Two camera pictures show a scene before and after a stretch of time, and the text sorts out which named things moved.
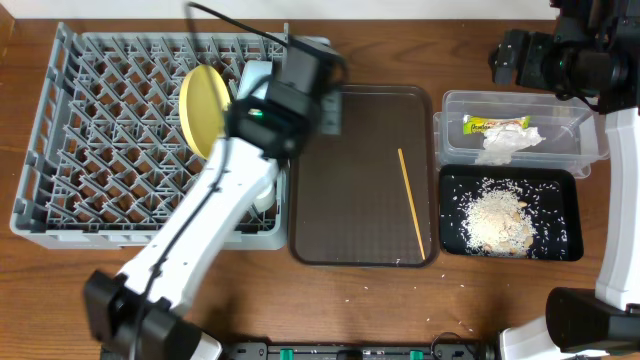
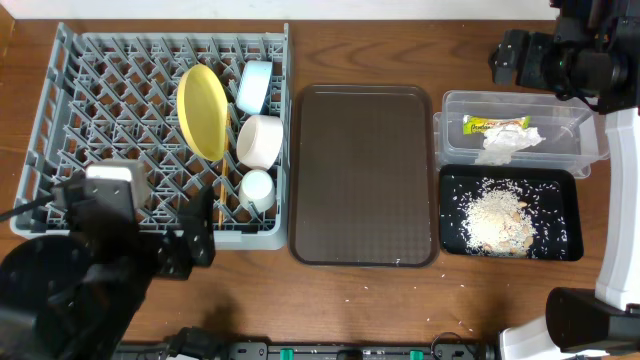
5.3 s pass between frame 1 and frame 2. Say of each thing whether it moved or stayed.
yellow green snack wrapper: stayed
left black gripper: moved
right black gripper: stayed
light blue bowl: stayed
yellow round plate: stayed
